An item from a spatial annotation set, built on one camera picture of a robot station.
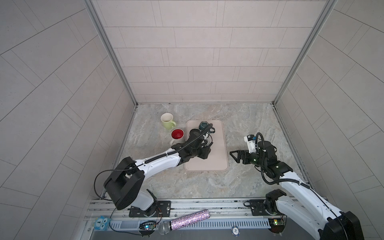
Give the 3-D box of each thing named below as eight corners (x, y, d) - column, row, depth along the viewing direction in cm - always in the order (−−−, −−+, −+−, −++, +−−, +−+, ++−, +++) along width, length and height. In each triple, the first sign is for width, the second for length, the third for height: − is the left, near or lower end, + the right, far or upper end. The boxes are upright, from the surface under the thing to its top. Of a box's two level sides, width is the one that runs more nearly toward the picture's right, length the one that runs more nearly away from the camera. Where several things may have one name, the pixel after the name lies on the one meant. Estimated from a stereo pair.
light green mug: (162, 130, 102) (159, 121, 95) (164, 121, 107) (161, 112, 100) (175, 130, 102) (174, 121, 95) (176, 121, 107) (175, 112, 100)
